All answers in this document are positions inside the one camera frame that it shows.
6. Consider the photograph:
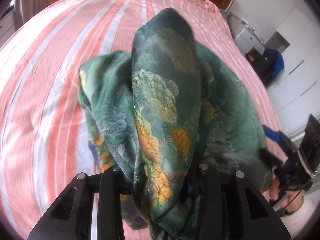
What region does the pink striped bed sheet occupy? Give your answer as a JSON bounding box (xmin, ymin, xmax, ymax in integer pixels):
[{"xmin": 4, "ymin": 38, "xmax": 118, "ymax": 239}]
[{"xmin": 1, "ymin": 0, "xmax": 280, "ymax": 239}]

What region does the green patterned silk jacket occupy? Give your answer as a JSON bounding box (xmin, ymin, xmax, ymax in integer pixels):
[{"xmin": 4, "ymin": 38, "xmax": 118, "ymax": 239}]
[{"xmin": 78, "ymin": 8, "xmax": 272, "ymax": 239}]

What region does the right hand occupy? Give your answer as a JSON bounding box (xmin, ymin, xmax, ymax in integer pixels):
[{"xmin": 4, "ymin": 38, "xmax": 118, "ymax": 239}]
[{"xmin": 269, "ymin": 177, "xmax": 304, "ymax": 213}]

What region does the black jacket on chair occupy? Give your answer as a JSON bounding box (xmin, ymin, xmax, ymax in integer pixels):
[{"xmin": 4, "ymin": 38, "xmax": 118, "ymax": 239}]
[{"xmin": 245, "ymin": 50, "xmax": 279, "ymax": 87}]

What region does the blue garment on chair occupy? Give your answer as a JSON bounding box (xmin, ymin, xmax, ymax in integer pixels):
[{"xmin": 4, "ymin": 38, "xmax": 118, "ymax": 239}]
[{"xmin": 265, "ymin": 47, "xmax": 285, "ymax": 79}]

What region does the white desk with drawers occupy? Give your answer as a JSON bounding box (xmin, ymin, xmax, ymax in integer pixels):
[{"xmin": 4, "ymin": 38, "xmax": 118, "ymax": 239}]
[{"xmin": 227, "ymin": 12, "xmax": 265, "ymax": 56}]

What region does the white wardrobe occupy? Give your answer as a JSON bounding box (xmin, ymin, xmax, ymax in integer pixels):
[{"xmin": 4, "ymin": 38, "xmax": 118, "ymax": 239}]
[{"xmin": 267, "ymin": 9, "xmax": 319, "ymax": 135}]

